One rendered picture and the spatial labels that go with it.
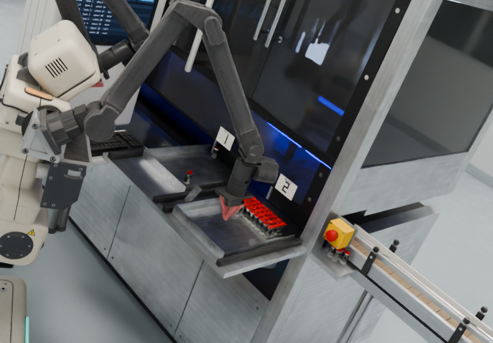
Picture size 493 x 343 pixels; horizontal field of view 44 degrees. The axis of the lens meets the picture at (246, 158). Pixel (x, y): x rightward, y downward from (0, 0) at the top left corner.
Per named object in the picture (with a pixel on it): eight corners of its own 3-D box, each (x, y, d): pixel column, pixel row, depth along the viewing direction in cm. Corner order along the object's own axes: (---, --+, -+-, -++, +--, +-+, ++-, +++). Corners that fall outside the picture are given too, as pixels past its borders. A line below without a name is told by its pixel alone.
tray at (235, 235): (243, 200, 226) (246, 192, 224) (291, 242, 211) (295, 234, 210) (172, 212, 201) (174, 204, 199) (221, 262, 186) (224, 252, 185)
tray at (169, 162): (207, 150, 253) (210, 144, 251) (249, 185, 238) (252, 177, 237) (141, 156, 228) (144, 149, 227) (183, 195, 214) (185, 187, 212)
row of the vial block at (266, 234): (236, 208, 218) (240, 198, 216) (270, 238, 208) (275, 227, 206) (232, 209, 216) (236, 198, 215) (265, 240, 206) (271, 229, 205)
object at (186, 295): (142, 146, 433) (178, 31, 397) (362, 349, 318) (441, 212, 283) (5, 157, 360) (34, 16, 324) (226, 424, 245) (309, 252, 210)
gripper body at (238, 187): (252, 200, 183) (260, 179, 180) (227, 205, 175) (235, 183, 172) (238, 189, 186) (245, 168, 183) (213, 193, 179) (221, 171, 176)
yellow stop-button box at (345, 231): (334, 233, 211) (342, 216, 208) (349, 245, 207) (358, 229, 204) (321, 237, 205) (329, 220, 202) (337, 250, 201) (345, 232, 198)
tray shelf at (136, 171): (199, 149, 256) (200, 144, 255) (318, 249, 217) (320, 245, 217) (101, 157, 221) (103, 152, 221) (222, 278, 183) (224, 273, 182)
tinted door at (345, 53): (252, 99, 225) (313, -59, 201) (337, 160, 201) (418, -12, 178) (251, 99, 225) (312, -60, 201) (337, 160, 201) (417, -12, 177)
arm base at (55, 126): (39, 108, 160) (40, 130, 150) (69, 97, 161) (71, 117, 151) (54, 135, 165) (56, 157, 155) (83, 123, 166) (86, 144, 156)
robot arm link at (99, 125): (178, -18, 155) (185, -12, 146) (218, 14, 161) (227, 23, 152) (76, 117, 163) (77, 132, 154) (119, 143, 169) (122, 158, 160)
